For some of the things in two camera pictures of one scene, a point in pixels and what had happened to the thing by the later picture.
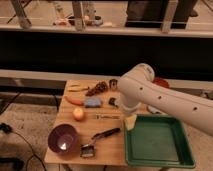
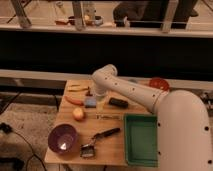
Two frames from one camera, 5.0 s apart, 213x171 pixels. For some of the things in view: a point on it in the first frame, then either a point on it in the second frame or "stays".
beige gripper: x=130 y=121 to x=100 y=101
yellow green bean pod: x=77 y=88 stays
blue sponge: x=92 y=102 stays
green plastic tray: x=158 y=141 stays
